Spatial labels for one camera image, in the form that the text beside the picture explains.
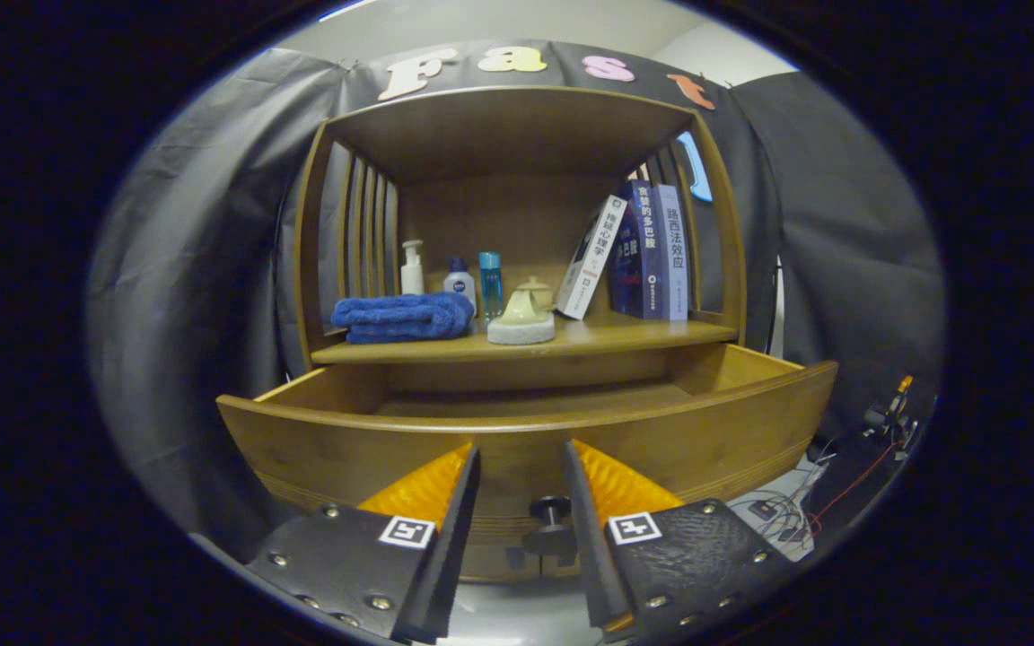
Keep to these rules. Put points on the clear blue bottle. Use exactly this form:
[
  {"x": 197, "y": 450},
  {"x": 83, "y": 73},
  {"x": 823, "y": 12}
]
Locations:
[{"x": 490, "y": 287}]

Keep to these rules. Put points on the white bottle with blue cap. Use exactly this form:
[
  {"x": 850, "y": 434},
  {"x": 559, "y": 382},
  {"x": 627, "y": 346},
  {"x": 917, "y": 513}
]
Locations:
[{"x": 460, "y": 285}]

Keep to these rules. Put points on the black backdrop cloth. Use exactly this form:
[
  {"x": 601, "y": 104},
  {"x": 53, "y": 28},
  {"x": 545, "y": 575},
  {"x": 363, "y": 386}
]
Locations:
[{"x": 194, "y": 269}]

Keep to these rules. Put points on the wooden cabinet door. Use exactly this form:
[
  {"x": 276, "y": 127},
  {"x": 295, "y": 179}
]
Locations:
[
  {"x": 562, "y": 567},
  {"x": 495, "y": 563}
]

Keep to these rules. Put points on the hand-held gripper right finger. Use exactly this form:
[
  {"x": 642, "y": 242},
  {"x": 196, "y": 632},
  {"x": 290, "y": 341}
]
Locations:
[{"x": 591, "y": 556}]

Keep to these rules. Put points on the cream lidded teacup with saucer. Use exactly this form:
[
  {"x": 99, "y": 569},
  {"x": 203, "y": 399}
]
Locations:
[{"x": 538, "y": 289}]

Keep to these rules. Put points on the wooden countertop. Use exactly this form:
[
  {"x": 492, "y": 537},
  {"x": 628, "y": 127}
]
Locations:
[{"x": 625, "y": 334}]

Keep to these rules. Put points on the white pump bottle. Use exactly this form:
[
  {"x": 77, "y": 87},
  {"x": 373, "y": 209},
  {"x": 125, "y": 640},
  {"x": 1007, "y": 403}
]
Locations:
[{"x": 412, "y": 274}]

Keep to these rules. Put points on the light blue book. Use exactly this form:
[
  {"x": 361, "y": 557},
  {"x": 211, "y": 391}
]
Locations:
[{"x": 674, "y": 256}]

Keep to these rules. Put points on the white book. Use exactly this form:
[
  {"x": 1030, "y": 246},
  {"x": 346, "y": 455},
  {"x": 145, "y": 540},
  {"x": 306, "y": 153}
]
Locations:
[{"x": 591, "y": 260}]

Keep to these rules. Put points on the dark blue book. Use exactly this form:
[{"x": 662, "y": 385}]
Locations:
[{"x": 641, "y": 256}]

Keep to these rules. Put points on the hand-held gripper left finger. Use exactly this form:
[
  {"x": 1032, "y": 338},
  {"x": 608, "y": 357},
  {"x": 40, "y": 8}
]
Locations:
[{"x": 454, "y": 547}]

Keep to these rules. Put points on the wooden cabinet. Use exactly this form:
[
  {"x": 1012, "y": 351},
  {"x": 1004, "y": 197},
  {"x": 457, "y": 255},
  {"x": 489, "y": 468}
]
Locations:
[{"x": 499, "y": 215}]

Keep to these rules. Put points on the folded blue towel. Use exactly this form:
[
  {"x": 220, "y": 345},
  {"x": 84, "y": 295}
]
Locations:
[{"x": 400, "y": 318}]

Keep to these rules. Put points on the wooden drawer with black knob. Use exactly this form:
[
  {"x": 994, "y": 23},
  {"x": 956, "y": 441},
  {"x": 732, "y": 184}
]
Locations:
[{"x": 346, "y": 449}]

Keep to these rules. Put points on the black and orange device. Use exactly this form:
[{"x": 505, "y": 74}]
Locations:
[{"x": 889, "y": 413}]

